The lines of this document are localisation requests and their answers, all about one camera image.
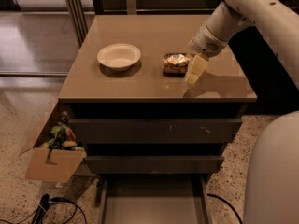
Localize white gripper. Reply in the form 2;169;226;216
185;23;227;84

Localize orange soda can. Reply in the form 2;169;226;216
163;53;192;75

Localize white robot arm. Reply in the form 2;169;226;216
189;0;299;224

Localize grey top drawer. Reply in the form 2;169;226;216
70;119;242;144

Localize grey drawer cabinet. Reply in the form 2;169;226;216
57;14;258;224

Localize grey middle drawer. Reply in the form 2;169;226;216
85;156;224;174

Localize grey open bottom drawer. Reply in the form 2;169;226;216
97;175;212;224

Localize white paper bowl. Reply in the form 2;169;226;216
97;43;141;71

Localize snack items in box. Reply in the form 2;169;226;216
39;111;85;151

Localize cardboard box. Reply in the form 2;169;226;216
20;100;91;183

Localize black power strip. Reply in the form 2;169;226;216
31;194;50;224

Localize metal railing frame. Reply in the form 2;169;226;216
65;0;220;46

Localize black floor cable right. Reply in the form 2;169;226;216
206;193;244;224

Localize black floor cable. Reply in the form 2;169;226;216
206;193;244;224
0;197;88;224

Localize black floor cable left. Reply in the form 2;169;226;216
0;197;88;224

